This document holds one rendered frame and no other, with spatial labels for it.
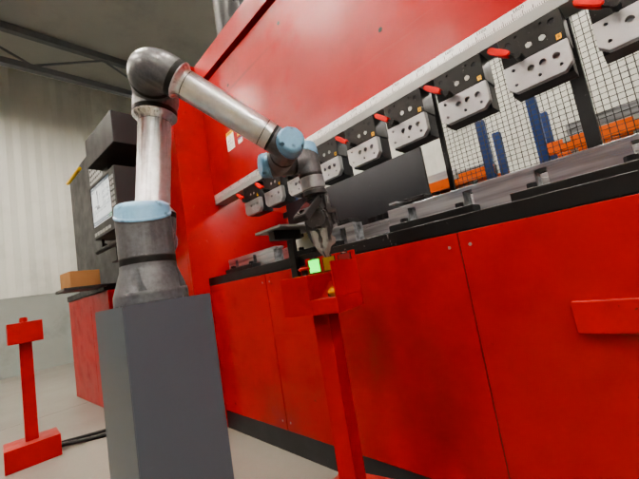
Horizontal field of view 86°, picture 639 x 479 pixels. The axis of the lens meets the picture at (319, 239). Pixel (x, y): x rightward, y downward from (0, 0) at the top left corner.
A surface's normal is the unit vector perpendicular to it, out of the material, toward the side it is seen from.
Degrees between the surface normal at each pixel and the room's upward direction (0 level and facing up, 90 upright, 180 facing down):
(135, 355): 90
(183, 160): 90
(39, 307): 90
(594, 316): 90
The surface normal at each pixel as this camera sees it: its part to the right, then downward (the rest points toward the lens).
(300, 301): -0.55, 0.00
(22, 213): 0.59, -0.18
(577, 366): -0.72, 0.04
